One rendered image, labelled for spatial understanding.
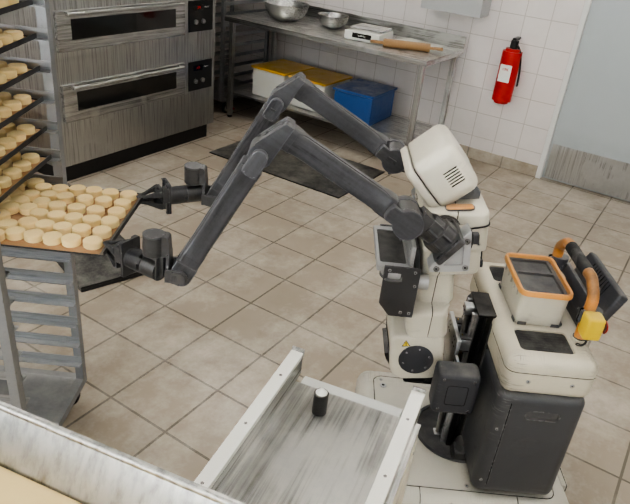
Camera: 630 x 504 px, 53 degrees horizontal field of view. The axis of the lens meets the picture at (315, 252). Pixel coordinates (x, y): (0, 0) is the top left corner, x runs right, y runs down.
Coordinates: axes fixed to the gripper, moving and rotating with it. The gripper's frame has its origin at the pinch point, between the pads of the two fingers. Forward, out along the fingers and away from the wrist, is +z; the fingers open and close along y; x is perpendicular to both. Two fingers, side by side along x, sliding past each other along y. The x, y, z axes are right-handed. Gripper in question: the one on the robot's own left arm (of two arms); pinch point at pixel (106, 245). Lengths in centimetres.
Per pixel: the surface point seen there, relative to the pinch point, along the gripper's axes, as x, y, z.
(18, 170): -1.0, 10.5, 36.3
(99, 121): -181, -59, 215
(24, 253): -11, -28, 54
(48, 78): -18, 33, 42
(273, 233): -188, -96, 73
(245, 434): 27, -6, -68
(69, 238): 5.7, 1.6, 7.6
